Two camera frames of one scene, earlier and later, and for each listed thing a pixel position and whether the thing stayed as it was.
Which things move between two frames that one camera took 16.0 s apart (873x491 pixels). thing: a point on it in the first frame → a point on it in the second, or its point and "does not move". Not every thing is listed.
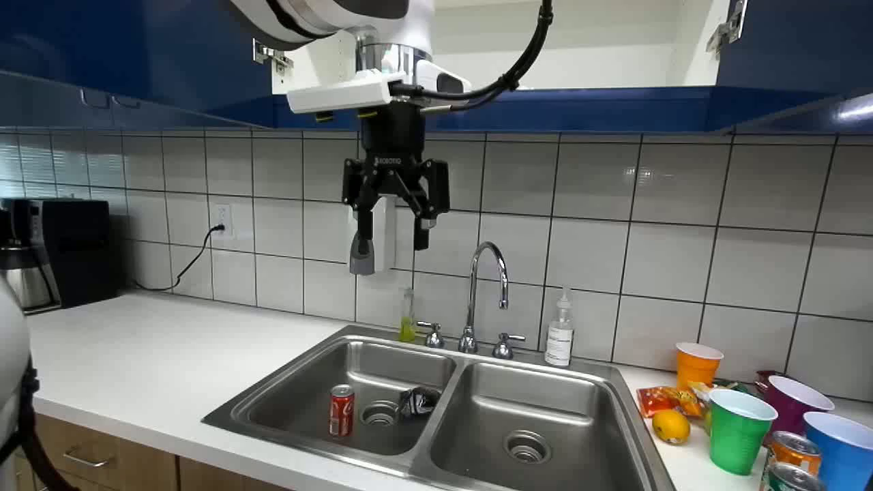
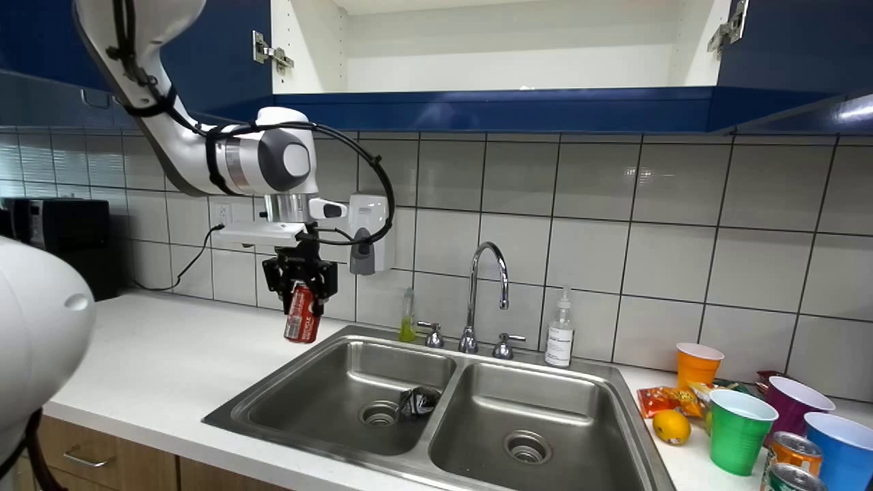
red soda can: x=343 y=414 → x=302 y=324
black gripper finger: x=362 y=253 → x=284 y=291
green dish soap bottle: x=408 y=325 does not move
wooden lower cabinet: x=69 y=459 does not move
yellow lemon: x=670 y=426 does not move
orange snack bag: x=658 y=399 does not move
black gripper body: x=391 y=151 → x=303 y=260
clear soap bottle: x=560 y=336 does not move
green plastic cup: x=737 y=429 does not move
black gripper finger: x=428 y=215 → x=317 y=302
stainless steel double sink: x=437 y=414 does not move
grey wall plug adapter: x=362 y=254 does not move
